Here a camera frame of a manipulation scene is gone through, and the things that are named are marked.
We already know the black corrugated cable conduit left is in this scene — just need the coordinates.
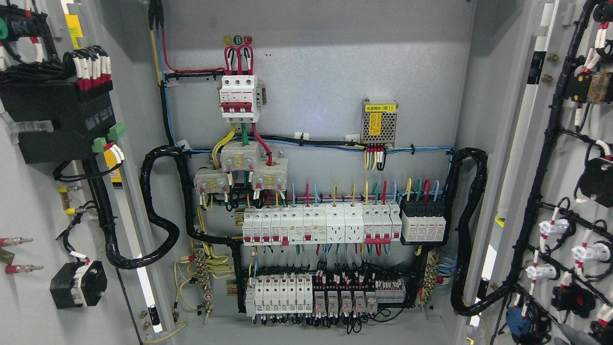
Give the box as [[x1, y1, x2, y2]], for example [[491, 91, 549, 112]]
[[103, 145, 242, 270]]

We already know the black white surge protector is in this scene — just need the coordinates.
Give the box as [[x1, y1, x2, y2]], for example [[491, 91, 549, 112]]
[[400, 198, 448, 247]]

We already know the red white main breaker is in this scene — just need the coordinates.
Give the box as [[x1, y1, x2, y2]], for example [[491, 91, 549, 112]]
[[219, 75, 264, 124]]

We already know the lower relay terminal row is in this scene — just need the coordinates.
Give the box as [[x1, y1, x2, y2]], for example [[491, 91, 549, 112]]
[[244, 262, 408, 334]]

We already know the metal mesh power supply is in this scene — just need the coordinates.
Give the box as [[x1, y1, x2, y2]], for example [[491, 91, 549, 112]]
[[361, 98, 398, 147]]

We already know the brass ground terminal bar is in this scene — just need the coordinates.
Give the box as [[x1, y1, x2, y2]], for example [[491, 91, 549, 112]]
[[191, 248, 213, 306]]

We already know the grey cabinet door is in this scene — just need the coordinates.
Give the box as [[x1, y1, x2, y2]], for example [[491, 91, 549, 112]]
[[449, 0, 612, 345], [1, 0, 176, 345]]

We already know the grey current transformer group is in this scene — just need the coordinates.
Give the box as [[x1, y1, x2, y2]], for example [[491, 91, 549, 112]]
[[193, 141, 288, 198]]

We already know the white breaker and socket row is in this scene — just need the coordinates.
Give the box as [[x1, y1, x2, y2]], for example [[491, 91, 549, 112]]
[[242, 201, 401, 245]]

